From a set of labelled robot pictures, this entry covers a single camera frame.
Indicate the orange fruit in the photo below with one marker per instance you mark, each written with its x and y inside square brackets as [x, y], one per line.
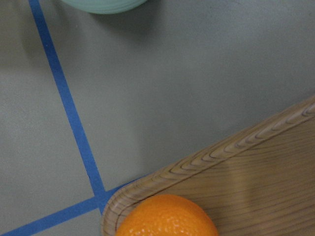
[167, 215]

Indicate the wooden cutting board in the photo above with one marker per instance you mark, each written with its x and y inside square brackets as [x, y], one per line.
[258, 182]

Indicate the green bowl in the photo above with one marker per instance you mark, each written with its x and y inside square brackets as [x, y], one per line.
[104, 6]

